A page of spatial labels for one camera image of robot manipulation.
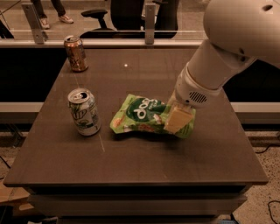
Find left metal railing bracket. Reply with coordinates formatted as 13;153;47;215
21;3;48;45

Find cardboard piece on floor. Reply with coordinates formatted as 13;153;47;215
0;182;34;216

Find black floor cable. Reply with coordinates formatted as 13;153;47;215
255;143;280;224

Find black office chair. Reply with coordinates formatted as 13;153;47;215
80;0;179;39

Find white green 7up can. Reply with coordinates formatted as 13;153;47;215
67;88;101;137

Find copper brown soda can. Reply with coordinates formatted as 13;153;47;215
64;35;88;72

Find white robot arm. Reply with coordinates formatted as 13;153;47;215
164;0;280;134

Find metal railing bracket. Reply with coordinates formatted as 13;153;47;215
21;3;48;45
145;3;156;45

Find middle metal railing bracket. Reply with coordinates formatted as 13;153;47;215
145;3;156;45

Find green rice chip bag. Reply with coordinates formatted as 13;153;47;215
110;94;196;138

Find person legs with sneakers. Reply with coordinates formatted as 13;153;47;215
30;0;75;30

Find brown table with drawers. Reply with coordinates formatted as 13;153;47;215
4;49;267;222

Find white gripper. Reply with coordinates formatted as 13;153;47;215
164;65;221;134

